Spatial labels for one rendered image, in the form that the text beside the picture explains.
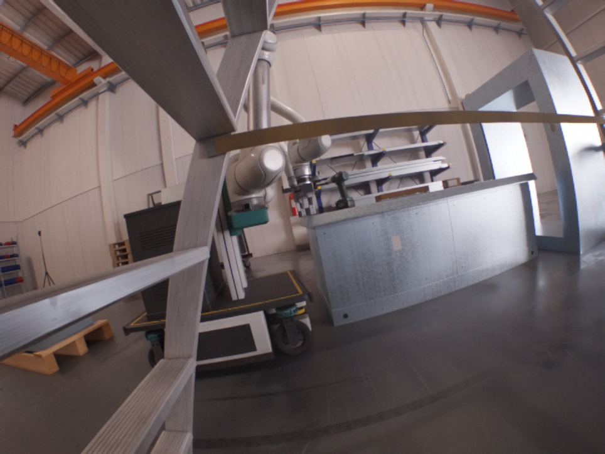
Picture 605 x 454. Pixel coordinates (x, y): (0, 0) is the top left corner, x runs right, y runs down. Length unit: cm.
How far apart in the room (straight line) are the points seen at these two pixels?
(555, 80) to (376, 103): 531
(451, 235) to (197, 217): 154
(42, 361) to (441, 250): 270
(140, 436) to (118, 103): 883
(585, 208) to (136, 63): 247
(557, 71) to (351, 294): 235
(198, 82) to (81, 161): 913
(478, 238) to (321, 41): 681
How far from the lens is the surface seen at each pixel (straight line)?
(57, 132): 1088
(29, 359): 236
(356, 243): 153
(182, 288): 53
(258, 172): 100
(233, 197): 122
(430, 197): 164
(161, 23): 25
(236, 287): 136
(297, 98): 692
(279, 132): 49
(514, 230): 217
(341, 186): 171
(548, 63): 256
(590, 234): 251
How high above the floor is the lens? 64
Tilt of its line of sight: 2 degrees down
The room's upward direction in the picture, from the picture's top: 12 degrees counter-clockwise
